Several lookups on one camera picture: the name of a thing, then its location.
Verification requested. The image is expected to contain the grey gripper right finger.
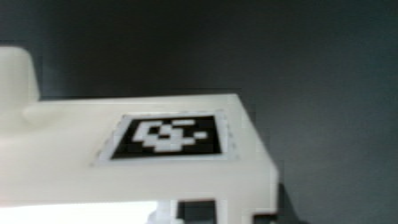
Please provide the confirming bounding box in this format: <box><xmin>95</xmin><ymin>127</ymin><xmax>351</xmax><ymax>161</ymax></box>
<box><xmin>252</xmin><ymin>214</ymin><xmax>276</xmax><ymax>224</ymax></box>

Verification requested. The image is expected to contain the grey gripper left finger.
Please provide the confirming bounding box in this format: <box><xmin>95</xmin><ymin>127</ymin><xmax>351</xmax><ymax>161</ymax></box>
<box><xmin>175</xmin><ymin>200</ymin><xmax>216</xmax><ymax>224</ymax></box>

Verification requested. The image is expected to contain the white drawer tray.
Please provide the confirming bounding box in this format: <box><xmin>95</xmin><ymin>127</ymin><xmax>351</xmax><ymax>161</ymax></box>
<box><xmin>0</xmin><ymin>46</ymin><xmax>278</xmax><ymax>224</ymax></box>

